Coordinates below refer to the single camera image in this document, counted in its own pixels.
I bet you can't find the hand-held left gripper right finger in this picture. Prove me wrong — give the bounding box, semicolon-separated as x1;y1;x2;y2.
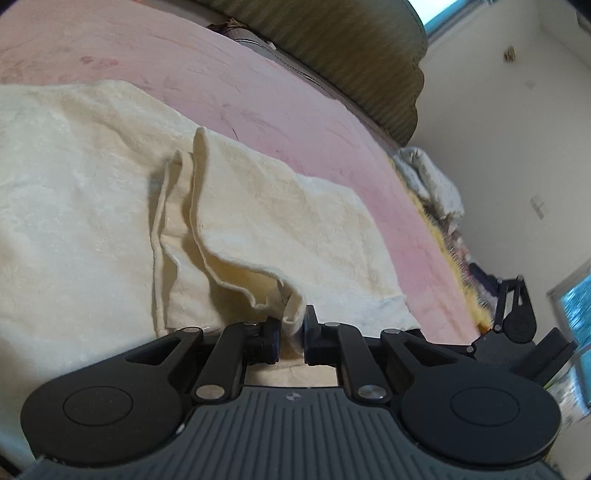
302;305;462;403

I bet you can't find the olive padded headboard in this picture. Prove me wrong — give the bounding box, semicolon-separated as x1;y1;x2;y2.
194;0;428;146

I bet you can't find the yellow cloth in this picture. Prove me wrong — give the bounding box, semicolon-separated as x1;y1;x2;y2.
406;185;495;335

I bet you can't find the grey striped pillow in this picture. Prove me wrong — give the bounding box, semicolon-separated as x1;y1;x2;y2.
205;18;398;151

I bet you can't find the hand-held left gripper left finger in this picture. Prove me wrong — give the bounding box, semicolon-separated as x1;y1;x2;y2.
124;316;282;407

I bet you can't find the cream white towel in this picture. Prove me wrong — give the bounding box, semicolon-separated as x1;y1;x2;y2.
0;79;422;386

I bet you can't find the white printed cloth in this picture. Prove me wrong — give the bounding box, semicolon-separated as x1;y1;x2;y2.
392;147;466;227

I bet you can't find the window behind headboard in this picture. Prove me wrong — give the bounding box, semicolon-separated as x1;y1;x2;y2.
406;0;497;35

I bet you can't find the pink bed blanket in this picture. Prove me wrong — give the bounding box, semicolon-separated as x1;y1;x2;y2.
0;0;481;457

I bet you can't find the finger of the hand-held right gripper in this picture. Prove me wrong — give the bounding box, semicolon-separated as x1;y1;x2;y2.
491;274;527;334

